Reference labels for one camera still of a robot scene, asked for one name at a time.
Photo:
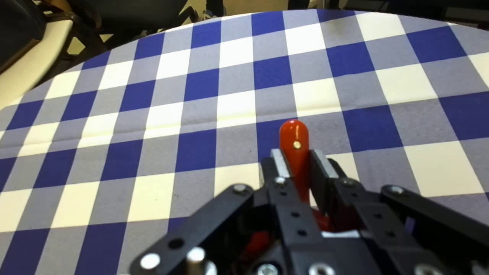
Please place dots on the cream curved furniture edge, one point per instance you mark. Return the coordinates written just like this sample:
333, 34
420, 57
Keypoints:
35, 56

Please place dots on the blue white checkered tablecloth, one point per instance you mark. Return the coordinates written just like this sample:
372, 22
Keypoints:
203, 102

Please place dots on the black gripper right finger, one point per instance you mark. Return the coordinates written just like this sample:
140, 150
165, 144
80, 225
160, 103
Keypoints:
406, 219

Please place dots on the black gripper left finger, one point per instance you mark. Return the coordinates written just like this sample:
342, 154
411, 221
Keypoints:
203, 224

